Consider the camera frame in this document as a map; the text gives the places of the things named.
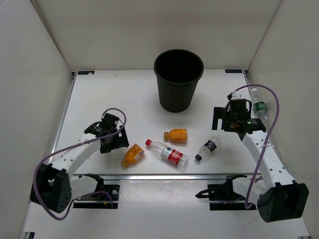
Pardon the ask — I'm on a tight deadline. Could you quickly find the aluminium front table rail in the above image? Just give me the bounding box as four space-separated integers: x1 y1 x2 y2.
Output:
44 173 277 182

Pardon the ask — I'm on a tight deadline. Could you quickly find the clear bottle dark blue label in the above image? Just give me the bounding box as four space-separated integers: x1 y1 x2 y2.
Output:
195 136 221 162

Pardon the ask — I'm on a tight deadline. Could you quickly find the right blue table sticker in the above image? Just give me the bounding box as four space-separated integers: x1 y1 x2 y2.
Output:
225 69 242 74

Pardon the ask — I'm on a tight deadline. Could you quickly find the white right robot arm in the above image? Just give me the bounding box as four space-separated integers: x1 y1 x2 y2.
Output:
196 99 309 223

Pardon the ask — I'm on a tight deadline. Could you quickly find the orange juice bottle with barcode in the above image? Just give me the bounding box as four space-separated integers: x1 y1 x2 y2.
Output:
121 143 145 167

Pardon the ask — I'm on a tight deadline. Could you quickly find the black plastic waste bin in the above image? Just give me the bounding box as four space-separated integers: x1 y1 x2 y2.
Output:
154 49 204 113

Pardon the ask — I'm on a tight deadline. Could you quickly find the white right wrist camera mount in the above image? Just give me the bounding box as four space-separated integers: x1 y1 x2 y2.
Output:
227 93 242 101

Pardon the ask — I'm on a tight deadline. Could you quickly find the clear bottle red label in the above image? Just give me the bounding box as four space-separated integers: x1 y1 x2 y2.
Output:
145 139 189 171

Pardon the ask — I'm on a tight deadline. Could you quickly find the clear bottle green label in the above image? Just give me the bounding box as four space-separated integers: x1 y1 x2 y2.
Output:
251 88 268 120

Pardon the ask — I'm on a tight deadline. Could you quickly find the left blue table sticker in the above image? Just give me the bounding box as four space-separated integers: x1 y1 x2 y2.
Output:
77 71 95 75

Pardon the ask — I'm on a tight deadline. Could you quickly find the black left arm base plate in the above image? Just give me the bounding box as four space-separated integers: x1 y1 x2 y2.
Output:
73 180 120 210

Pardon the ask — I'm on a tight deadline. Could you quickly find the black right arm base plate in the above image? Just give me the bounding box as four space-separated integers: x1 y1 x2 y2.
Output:
207 184 246 211

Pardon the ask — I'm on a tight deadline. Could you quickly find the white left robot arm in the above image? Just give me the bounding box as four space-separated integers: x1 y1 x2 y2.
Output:
30 113 129 213

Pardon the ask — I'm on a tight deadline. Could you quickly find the blue table sticker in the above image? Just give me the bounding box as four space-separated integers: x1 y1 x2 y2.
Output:
77 71 95 75
225 69 242 74

